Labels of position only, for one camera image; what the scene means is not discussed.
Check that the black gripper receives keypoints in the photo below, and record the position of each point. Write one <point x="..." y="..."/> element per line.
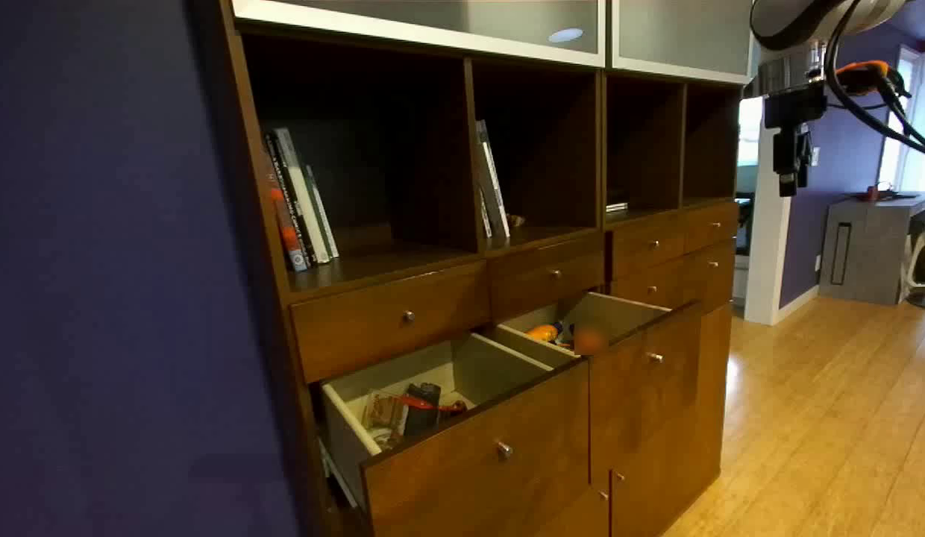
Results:
<point x="796" y="110"/>

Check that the small orange round item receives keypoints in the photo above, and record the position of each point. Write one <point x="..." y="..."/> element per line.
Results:
<point x="544" y="332"/>

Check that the medium wooden drawer with knob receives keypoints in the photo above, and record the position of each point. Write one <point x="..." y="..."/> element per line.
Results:
<point x="541" y="280"/>

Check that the wooden drawer holding tools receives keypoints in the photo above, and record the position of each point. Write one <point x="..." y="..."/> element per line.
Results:
<point x="711" y="271"/>

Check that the wooden cabinet door with knob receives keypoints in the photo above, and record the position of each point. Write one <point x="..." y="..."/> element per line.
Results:
<point x="580" y="511"/>
<point x="674" y="493"/>

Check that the large orange round item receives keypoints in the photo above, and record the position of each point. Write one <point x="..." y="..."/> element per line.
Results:
<point x="590" y="341"/>

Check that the white chair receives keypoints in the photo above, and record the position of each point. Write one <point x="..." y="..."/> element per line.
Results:
<point x="924" y="263"/>

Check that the white door frame pillar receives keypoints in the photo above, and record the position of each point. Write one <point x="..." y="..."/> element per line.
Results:
<point x="765" y="248"/>

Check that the wide wooden drawer with knob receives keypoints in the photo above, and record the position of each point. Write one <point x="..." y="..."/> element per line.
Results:
<point x="384" y="320"/>

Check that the grey leaning book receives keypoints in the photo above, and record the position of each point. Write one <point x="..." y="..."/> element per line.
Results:
<point x="486" y="204"/>

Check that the large deep wooden drawer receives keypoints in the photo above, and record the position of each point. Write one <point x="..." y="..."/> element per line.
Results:
<point x="483" y="466"/>

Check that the black boxy tool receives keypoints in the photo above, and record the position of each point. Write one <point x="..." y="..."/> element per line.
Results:
<point x="423" y="405"/>

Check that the grey thin book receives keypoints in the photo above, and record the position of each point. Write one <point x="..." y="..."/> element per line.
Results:
<point x="323" y="214"/>

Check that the white leaning book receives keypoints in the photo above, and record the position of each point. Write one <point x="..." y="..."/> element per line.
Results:
<point x="496" y="189"/>

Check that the small white flat item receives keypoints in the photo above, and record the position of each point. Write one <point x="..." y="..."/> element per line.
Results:
<point x="618" y="211"/>

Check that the narrow frosted glass cabinet door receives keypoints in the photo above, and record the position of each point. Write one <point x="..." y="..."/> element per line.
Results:
<point x="683" y="35"/>

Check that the wide frosted glass cabinet door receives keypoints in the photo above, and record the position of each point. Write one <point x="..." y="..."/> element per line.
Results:
<point x="435" y="17"/>

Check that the book with orange spots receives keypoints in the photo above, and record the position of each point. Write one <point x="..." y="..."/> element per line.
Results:
<point x="287" y="226"/>

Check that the brown wooden cabinet frame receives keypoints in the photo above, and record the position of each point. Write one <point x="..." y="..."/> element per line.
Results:
<point x="445" y="150"/>

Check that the grey office cabinet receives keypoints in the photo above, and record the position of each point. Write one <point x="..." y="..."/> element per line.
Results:
<point x="869" y="248"/>

